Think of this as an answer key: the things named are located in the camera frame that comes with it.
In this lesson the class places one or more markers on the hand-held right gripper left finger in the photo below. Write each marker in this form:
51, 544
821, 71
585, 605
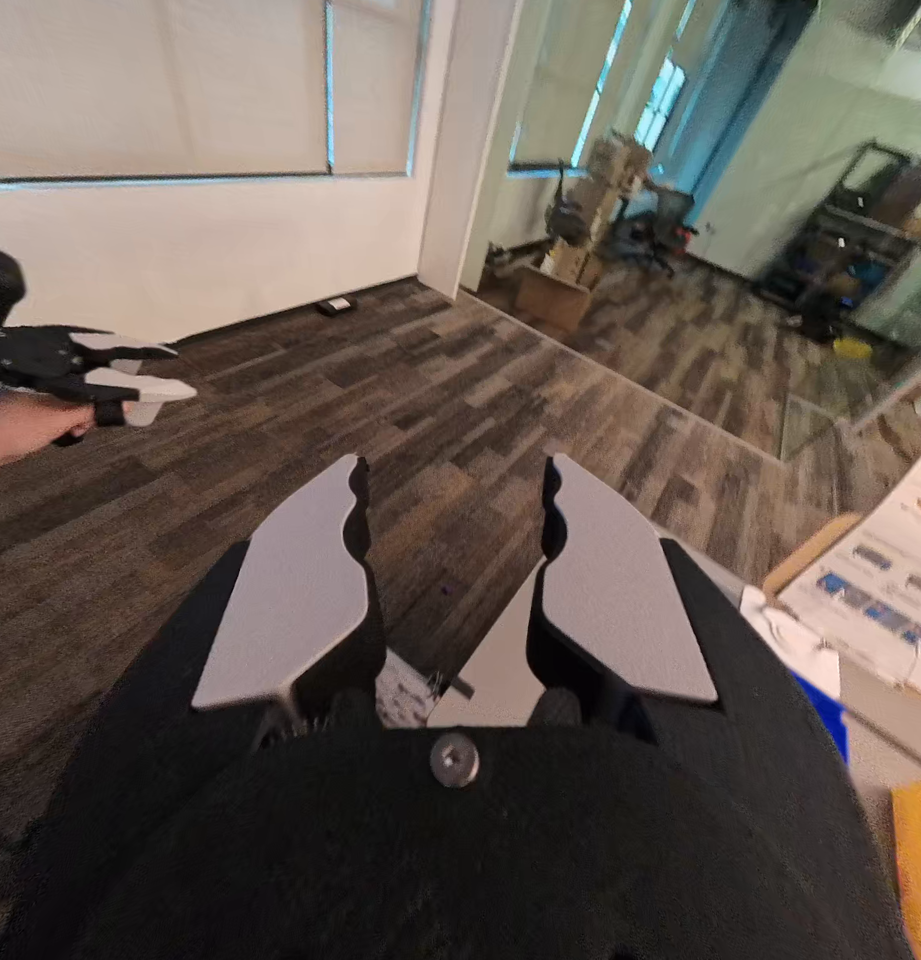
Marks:
288, 600

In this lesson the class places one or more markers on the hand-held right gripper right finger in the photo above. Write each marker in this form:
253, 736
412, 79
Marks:
625, 600

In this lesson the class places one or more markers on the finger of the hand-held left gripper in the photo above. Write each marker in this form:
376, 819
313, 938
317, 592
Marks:
145, 388
123, 345

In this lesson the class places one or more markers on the blue plastic box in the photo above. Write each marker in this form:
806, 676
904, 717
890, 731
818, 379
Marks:
824, 712

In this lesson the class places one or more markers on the yellow plastic box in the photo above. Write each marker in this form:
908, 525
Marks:
918, 862

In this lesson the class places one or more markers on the open cardboard box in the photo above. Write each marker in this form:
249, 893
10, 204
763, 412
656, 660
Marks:
550, 300

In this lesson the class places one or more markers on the person's left hand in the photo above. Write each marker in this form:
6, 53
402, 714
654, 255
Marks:
25, 424

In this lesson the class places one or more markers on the instruction sheet on stand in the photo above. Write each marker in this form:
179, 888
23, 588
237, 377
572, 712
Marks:
798, 555

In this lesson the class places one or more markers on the small black floor device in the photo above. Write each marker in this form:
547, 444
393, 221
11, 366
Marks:
334, 306

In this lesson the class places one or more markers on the window with roller blinds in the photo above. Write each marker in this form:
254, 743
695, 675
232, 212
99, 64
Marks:
168, 82

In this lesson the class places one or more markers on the yellow crate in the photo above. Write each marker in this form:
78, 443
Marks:
853, 348

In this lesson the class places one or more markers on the stack of cardboard boxes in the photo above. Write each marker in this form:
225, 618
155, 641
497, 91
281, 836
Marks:
603, 187

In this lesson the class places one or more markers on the black shelving rack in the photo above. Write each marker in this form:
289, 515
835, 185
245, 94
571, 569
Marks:
850, 240

